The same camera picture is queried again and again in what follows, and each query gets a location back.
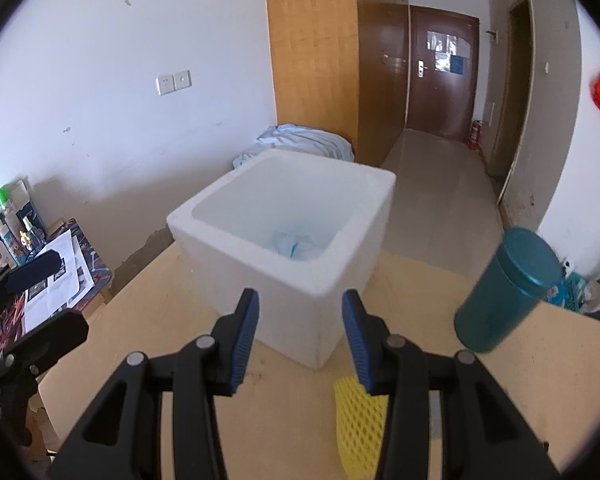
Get white foam box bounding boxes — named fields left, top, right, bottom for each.
left=166, top=148, right=397, bottom=372

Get blue face mask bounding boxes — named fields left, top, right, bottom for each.
left=271, top=230, right=326, bottom=262

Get teal metal canister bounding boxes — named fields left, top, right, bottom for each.
left=454, top=227, right=563, bottom=354

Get printed paper sheets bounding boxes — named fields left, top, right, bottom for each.
left=24, top=229, right=95, bottom=333

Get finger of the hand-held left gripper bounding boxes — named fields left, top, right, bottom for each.
left=0, top=308, right=90, bottom=376
left=0, top=249, right=63, bottom=306

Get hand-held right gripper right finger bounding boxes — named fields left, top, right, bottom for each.
left=342, top=289, right=563, bottom=480

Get wooden wardrobe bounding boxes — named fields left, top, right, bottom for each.
left=263, top=0, right=411, bottom=168

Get dark brown door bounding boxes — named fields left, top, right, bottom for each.
left=410, top=5, right=481, bottom=142

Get wooden side door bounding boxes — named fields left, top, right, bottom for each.
left=490, top=0, right=536, bottom=206

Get yellow foam net sleeve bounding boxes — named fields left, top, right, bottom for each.
left=333, top=376, right=392, bottom=478

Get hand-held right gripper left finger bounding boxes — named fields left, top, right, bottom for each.
left=50, top=288, right=260, bottom=480

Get white door notice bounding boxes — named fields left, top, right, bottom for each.
left=426, top=31, right=456, bottom=55

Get row of toiletry bottles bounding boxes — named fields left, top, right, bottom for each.
left=0, top=180, right=48, bottom=281

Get white bag on floor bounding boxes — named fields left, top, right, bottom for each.
left=232, top=123, right=355, bottom=170

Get double wall socket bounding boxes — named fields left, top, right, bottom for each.
left=156, top=71, right=192, bottom=96

